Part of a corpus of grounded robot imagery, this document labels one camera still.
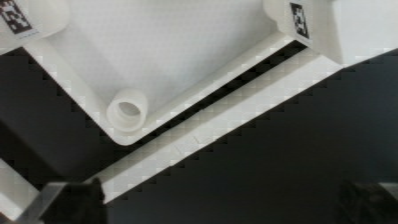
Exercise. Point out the white desk top tray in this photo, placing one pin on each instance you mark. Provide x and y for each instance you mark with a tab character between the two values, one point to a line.
148	52

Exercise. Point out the white left fence block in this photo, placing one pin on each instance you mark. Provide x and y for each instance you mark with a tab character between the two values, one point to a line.
18	192

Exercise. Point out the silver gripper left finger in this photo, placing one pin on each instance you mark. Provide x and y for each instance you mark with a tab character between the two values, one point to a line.
68	204

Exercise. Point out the white leg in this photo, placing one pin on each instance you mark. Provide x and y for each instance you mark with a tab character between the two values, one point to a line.
32	19
347	28

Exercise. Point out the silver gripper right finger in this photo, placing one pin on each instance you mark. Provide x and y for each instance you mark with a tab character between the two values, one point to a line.
366	203

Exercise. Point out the white front fence bar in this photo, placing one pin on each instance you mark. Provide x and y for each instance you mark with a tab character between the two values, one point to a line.
252	99

